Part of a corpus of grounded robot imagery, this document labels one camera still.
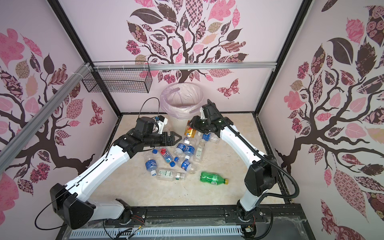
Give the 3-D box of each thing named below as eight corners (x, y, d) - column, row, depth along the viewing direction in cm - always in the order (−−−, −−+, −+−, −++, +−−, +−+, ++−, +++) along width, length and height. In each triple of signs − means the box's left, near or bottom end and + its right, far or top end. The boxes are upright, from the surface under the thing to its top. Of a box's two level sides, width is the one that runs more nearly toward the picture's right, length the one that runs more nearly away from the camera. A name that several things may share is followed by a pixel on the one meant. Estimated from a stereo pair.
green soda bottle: (199, 181, 86) (199, 178, 82) (201, 173, 89) (201, 170, 85) (226, 189, 84) (228, 186, 79) (227, 180, 87) (229, 177, 83)
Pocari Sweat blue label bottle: (148, 178, 88) (145, 174, 83) (146, 156, 97) (144, 152, 92) (158, 175, 89) (156, 171, 84) (155, 154, 98) (153, 149, 94)
